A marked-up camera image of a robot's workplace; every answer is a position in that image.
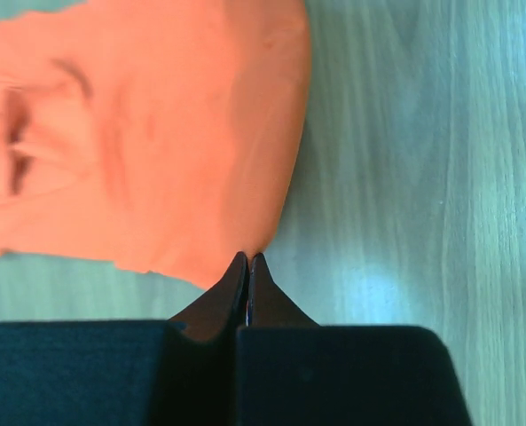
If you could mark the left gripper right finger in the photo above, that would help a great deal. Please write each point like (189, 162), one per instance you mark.
(292, 371)

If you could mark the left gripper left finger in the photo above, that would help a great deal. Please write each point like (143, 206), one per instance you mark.
(176, 371)

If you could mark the orange t shirt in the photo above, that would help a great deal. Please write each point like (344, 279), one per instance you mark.
(159, 135)

